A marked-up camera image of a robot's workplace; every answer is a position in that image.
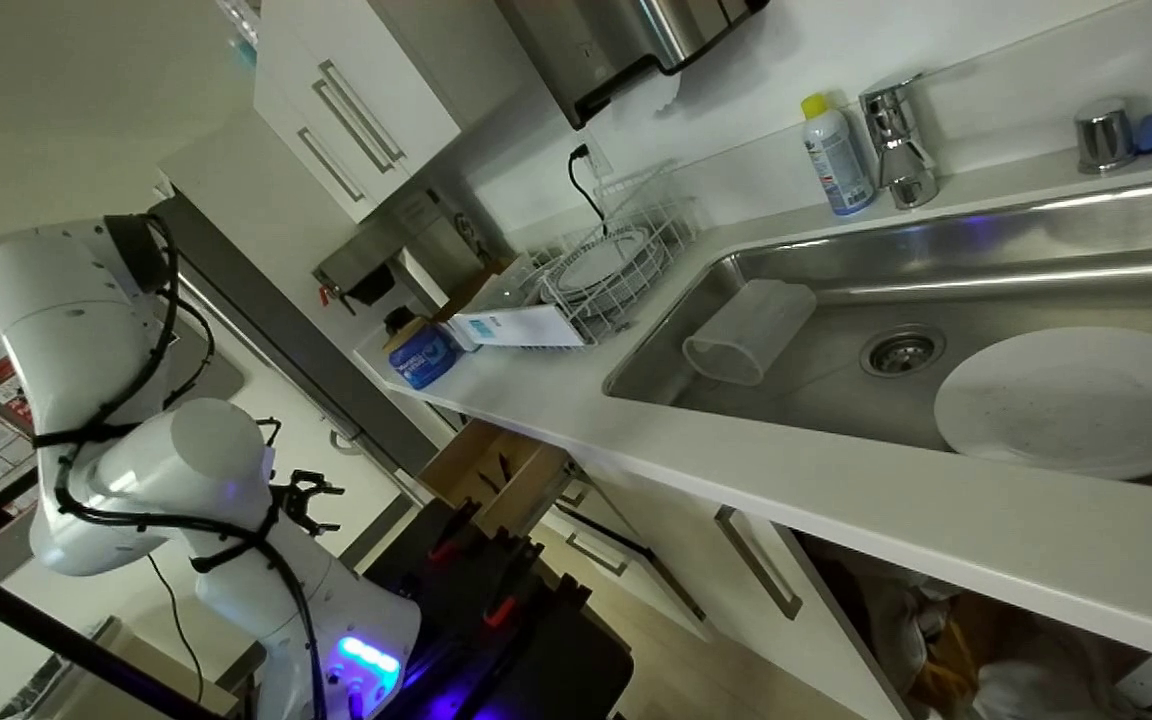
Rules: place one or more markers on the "stainless steel sink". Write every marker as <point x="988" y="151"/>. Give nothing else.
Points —
<point x="902" y="304"/>

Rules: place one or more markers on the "long white box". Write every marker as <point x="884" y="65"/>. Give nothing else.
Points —
<point x="533" y="326"/>

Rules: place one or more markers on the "chrome faucet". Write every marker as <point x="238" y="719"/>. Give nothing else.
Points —
<point x="902" y="145"/>

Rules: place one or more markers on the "steel paper towel dispenser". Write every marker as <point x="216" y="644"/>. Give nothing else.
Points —
<point x="584" y="48"/>

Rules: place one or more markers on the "wire dish rack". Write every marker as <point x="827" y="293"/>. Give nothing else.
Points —
<point x="646" y="202"/>

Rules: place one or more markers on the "white upper cabinet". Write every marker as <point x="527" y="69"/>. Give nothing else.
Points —
<point x="342" y="94"/>

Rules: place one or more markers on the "open wooden drawer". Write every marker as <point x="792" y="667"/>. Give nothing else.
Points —
<point x="500" y="475"/>

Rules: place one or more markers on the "round lid in rack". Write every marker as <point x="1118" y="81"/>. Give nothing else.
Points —
<point x="599" y="262"/>

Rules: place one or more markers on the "spray bottle with yellow cap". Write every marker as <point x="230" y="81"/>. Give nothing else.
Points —
<point x="838" y="157"/>

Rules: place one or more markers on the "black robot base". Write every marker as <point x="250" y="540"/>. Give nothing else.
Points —
<point x="500" y="634"/>

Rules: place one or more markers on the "rolled white towel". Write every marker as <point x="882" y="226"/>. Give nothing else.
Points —
<point x="751" y="333"/>

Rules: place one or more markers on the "white round plate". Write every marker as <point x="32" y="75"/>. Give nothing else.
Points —
<point x="1060" y="396"/>

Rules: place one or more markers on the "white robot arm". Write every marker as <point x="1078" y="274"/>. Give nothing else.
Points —
<point x="131" y="456"/>

